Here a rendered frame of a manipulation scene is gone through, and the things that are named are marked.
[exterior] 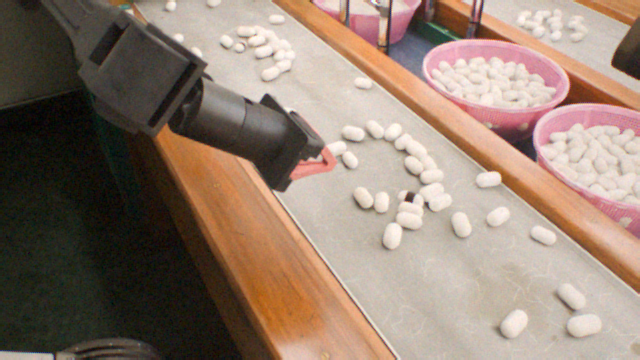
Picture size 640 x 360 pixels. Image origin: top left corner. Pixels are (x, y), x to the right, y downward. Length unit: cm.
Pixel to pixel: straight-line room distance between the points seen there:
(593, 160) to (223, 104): 62
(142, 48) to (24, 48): 194
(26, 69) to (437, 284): 202
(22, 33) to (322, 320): 196
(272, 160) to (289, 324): 17
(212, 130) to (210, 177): 28
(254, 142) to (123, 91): 13
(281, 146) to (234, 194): 21
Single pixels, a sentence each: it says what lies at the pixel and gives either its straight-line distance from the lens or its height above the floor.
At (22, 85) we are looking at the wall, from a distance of 245.
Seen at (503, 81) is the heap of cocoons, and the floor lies 74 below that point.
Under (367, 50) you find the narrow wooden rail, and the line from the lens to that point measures 108.
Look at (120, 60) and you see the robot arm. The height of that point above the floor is 105.
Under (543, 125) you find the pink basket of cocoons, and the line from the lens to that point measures 94.
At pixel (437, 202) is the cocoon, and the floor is 76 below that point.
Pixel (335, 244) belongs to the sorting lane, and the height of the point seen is 74.
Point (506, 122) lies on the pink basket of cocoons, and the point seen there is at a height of 73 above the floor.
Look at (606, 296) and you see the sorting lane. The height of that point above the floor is 74.
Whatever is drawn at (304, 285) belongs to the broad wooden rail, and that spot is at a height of 77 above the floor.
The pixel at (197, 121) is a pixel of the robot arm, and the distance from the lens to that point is 48.
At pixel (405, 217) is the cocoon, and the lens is 71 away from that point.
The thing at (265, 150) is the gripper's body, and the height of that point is 93.
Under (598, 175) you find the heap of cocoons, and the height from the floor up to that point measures 73.
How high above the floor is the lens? 124
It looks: 40 degrees down
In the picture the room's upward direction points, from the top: straight up
